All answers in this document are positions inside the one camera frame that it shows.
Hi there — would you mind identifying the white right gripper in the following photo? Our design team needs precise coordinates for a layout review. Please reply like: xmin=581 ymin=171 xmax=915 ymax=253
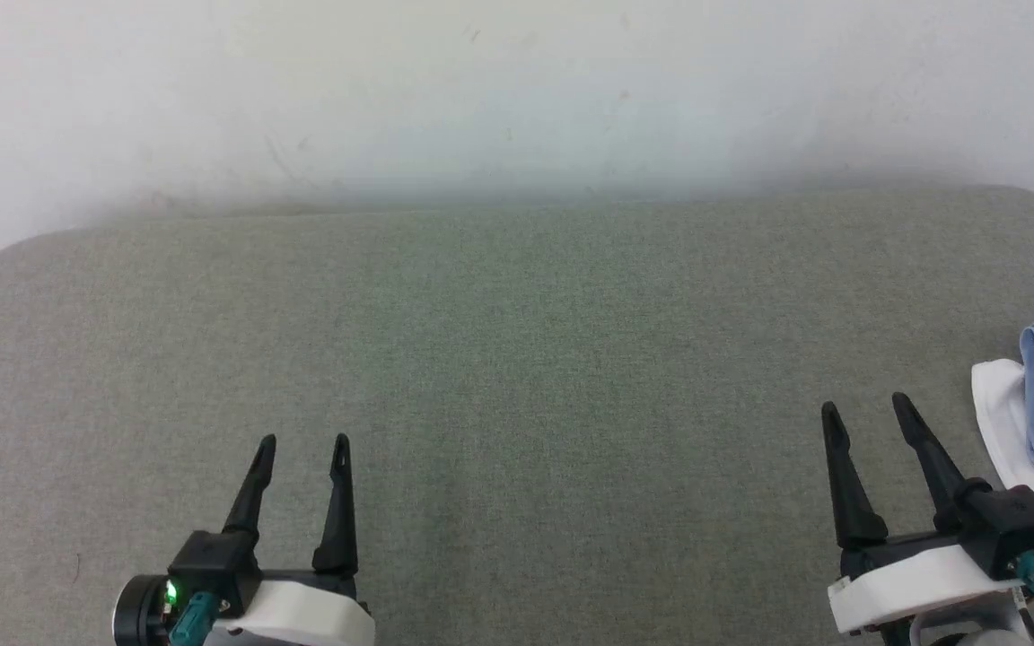
xmin=820 ymin=392 xmax=1025 ymax=634

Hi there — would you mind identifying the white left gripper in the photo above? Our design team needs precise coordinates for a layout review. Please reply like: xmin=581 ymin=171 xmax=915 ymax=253
xmin=212 ymin=433 xmax=376 ymax=646

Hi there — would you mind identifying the white garment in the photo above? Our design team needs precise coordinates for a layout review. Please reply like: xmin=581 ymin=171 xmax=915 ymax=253
xmin=970 ymin=359 xmax=1034 ymax=530

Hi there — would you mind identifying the grey-beige fabric sofa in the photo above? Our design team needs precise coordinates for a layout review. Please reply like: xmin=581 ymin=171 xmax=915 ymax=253
xmin=0 ymin=184 xmax=1034 ymax=646

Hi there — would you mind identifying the teal left camera cable connector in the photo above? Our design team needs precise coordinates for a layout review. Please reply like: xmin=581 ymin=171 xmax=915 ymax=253
xmin=169 ymin=590 xmax=217 ymax=646

